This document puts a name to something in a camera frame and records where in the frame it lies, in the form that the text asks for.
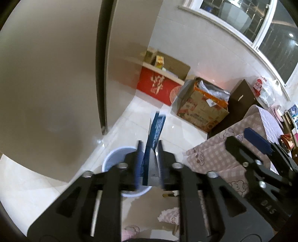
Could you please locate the blue white small box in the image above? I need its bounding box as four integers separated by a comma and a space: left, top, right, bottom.
142, 112, 166, 187

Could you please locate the red brown paper bag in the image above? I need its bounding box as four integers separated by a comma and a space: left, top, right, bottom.
279, 134, 295, 152

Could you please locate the white trash bin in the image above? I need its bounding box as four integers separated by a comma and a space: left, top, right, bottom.
102, 146, 152, 198

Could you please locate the dark wooden sideboard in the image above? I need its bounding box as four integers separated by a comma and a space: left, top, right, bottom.
207, 79, 264, 139

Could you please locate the white plastic shopping bag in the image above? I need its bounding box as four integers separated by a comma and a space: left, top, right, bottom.
253, 77, 282, 107

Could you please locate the printed orange cardboard box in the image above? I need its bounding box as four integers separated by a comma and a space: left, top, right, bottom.
171, 77, 230, 133

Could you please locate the red cardboard box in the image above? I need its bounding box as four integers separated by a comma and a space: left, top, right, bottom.
137, 47, 190, 106

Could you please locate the silver refrigerator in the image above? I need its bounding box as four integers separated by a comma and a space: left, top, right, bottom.
1, 1, 162, 182

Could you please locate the white framed window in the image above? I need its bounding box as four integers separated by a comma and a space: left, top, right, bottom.
178, 0, 297, 100

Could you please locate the yellow small carton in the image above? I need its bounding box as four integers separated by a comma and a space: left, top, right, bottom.
154, 55, 165, 69

